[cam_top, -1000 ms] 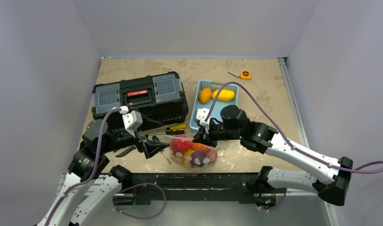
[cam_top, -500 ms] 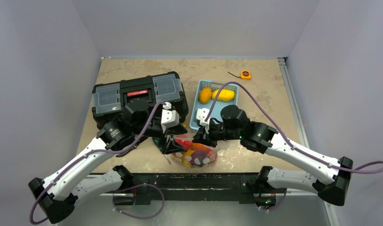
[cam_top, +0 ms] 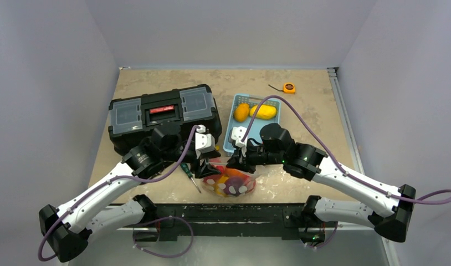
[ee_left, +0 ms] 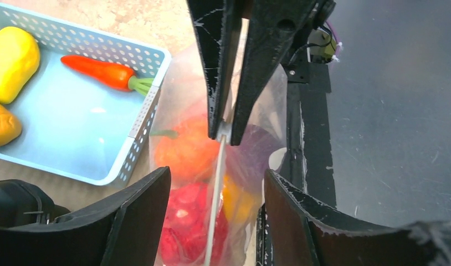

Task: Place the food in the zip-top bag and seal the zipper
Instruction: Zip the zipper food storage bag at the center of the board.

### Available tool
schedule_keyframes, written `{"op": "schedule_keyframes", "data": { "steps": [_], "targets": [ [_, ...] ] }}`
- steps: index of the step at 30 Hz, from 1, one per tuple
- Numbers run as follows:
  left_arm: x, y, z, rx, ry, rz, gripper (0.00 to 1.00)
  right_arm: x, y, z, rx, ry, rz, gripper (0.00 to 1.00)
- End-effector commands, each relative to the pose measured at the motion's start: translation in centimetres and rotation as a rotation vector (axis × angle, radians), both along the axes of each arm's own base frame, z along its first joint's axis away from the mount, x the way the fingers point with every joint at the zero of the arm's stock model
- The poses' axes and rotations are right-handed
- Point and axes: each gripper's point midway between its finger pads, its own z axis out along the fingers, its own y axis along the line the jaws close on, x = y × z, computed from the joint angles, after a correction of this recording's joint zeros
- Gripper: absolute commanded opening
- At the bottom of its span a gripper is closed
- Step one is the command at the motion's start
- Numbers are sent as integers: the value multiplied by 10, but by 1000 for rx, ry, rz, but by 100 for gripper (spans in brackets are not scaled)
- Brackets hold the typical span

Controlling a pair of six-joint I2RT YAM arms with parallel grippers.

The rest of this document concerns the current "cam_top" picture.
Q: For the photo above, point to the red bell pepper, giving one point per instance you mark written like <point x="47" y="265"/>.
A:
<point x="211" y="180"/>

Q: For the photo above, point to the yellow tape measure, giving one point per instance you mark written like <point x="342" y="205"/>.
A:
<point x="287" y="88"/>

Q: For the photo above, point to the yellow squash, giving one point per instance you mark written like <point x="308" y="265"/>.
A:
<point x="265" y="112"/>

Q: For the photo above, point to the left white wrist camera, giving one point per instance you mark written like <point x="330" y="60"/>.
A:
<point x="204" y="142"/>

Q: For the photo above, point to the aluminium frame rail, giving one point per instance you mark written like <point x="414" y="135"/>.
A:
<point x="345" y="120"/>

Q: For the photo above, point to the black plastic toolbox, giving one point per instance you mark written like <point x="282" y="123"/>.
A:
<point x="133" y="119"/>

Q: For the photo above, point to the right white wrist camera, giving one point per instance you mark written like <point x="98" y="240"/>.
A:
<point x="236" y="137"/>

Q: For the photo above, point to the green handled screwdriver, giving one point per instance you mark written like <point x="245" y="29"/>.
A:
<point x="189" y="174"/>

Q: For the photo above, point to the clear zip top bag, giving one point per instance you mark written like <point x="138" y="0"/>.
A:
<point x="250" y="178"/>

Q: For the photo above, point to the yellow lemon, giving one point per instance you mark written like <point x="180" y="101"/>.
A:
<point x="241" y="112"/>

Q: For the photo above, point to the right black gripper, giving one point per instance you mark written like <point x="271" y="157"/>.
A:
<point x="239" y="159"/>

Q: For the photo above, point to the purple onion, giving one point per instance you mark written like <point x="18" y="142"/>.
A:
<point x="236" y="182"/>

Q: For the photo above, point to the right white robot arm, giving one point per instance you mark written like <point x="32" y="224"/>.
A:
<point x="386" y="209"/>

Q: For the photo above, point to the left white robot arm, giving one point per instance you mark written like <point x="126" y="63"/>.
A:
<point x="70" y="227"/>

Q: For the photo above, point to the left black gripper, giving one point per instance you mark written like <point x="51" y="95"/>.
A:
<point x="204" y="168"/>

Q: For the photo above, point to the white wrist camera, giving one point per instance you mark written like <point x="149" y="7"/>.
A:
<point x="236" y="137"/>
<point x="204" y="142"/>

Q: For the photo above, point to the yellow bell pepper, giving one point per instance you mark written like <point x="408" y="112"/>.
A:
<point x="223" y="190"/>

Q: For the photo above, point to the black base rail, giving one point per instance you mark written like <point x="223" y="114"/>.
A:
<point x="287" y="221"/>

